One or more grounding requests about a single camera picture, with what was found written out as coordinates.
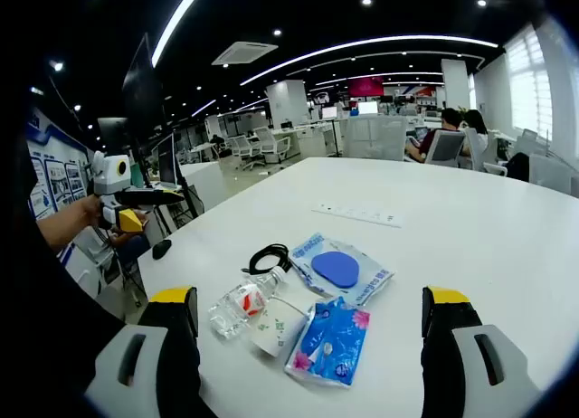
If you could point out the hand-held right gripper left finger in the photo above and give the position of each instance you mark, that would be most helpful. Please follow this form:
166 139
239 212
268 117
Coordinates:
178 359

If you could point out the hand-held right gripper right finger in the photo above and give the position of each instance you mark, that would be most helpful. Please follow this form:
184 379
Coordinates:
443 359

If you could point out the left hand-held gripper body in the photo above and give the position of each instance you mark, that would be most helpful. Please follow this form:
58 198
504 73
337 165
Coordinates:
108 176

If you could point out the black computer mouse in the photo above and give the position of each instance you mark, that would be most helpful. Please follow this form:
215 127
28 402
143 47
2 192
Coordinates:
161 249

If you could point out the clear plastic bottle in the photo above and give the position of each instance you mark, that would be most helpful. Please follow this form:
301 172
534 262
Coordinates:
235 305

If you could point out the white paper cup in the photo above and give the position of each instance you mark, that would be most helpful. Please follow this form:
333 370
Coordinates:
273 327

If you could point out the blue tissue pack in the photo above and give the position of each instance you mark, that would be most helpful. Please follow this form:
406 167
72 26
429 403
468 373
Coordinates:
330 345

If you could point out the white packet with blue pad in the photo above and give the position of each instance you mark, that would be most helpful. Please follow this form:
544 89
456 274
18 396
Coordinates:
335 266

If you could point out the person's left hand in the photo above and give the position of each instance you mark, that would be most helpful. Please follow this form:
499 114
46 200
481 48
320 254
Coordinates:
89 212

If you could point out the desk monitor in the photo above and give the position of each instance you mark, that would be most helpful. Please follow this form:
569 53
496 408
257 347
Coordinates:
166 162

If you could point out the large dark hanging screen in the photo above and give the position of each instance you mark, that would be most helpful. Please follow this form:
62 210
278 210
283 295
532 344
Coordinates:
142 88

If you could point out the white table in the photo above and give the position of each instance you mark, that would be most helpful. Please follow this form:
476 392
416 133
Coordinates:
452 255

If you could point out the white office chair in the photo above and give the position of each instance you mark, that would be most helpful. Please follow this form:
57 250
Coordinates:
244 149
271 144

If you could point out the person's dark clothing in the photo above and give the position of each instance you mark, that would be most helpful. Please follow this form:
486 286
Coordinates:
59 309

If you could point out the white table socket strip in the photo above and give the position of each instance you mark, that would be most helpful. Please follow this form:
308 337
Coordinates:
362 215

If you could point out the long ceiling light strip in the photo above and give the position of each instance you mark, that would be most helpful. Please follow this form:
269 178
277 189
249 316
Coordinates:
176 22
362 42

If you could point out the ceiling air conditioner vent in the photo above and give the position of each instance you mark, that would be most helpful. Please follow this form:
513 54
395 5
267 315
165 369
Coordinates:
244 53

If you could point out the black office chair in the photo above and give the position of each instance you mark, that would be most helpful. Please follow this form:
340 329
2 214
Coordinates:
518 167

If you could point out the grey mesh office chair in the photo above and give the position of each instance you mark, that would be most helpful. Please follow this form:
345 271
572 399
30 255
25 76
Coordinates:
445 149

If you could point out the white desk partition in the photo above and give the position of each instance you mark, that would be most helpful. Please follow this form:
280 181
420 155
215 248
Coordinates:
375 137

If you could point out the white window blinds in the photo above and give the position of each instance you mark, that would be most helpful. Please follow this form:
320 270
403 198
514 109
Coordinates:
529 83

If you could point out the blue white wall board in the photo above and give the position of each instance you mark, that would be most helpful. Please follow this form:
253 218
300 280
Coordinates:
50 178

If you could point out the red wall screen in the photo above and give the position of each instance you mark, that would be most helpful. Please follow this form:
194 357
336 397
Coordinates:
365 87

